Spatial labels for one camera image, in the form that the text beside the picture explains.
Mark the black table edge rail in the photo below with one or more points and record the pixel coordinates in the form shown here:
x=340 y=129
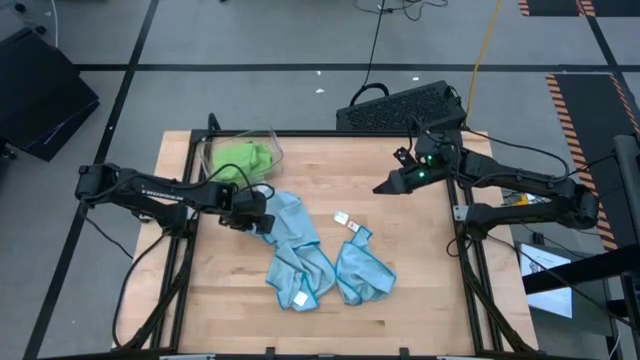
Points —
x=240 y=357
x=310 y=133

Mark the black mat orange striped edges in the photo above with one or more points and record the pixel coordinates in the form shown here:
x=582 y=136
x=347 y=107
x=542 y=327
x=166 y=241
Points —
x=590 y=115
x=615 y=6
x=550 y=6

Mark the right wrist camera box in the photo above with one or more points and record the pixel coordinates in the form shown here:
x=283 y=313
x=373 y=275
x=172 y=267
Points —
x=432 y=147

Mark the black perforated computer case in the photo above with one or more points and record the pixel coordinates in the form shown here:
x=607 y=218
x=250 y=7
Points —
x=400 y=107

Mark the small yellow plug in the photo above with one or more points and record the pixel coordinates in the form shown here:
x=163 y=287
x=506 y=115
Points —
x=520 y=200

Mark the silver mount plate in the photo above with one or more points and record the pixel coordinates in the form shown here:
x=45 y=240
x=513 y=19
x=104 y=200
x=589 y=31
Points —
x=461 y=213
x=192 y=212

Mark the large black floor case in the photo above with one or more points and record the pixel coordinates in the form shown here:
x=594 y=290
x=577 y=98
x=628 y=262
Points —
x=40 y=95

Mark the black edge clamp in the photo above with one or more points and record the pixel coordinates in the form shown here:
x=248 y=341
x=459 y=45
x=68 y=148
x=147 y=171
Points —
x=270 y=352
x=404 y=352

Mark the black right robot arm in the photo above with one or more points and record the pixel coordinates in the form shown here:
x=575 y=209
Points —
x=525 y=180

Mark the black diagonal beam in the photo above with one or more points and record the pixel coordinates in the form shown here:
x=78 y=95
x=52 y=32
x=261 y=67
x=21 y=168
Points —
x=580 y=270

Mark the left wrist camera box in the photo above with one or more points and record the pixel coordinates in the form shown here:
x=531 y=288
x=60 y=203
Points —
x=250 y=202

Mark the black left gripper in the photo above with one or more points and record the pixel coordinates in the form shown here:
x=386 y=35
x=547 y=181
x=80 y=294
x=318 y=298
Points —
x=250 y=223

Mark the clear plastic bin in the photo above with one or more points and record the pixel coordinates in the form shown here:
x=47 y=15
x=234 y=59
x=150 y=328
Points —
x=277 y=145

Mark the light blue microfiber towel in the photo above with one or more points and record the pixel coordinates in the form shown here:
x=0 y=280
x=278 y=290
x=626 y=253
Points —
x=300 y=275
x=362 y=272
x=290 y=220

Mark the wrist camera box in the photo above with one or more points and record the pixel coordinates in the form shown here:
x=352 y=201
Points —
x=432 y=147
x=250 y=202

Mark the black stand frame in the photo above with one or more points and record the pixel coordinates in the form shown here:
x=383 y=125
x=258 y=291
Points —
x=631 y=320

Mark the green microfiber towel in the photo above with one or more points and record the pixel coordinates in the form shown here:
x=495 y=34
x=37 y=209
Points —
x=240 y=160

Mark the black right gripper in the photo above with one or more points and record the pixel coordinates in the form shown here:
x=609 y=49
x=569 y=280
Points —
x=430 y=176

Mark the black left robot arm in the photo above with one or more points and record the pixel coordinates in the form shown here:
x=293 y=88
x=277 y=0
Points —
x=150 y=192

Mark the black corner bracket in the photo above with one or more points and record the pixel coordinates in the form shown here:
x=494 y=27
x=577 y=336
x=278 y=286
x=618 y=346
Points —
x=214 y=124

